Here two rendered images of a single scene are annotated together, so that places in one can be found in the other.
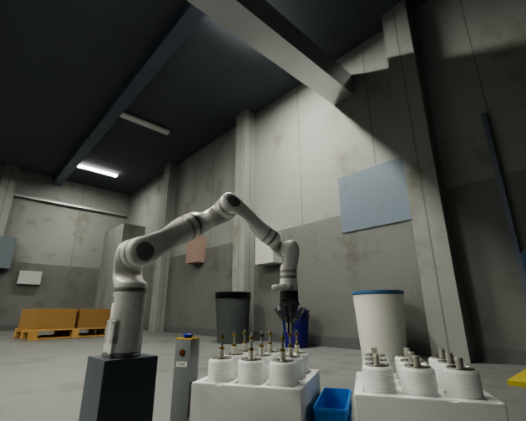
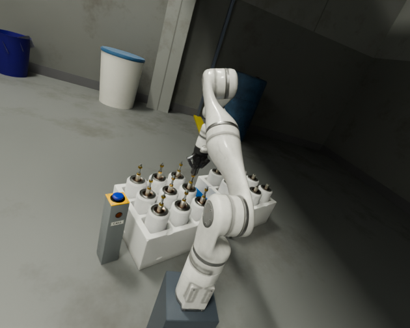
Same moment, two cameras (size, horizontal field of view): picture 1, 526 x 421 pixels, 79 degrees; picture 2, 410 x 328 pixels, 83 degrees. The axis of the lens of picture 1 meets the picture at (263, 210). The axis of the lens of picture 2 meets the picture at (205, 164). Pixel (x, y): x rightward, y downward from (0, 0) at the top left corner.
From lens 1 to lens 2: 1.26 m
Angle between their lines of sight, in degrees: 75
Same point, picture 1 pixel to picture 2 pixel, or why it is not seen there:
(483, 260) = (196, 53)
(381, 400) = not seen: hidden behind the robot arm
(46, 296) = not seen: outside the picture
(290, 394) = not seen: hidden behind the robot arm
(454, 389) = (263, 198)
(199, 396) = (153, 245)
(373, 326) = (120, 84)
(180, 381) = (115, 234)
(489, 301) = (188, 79)
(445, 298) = (168, 73)
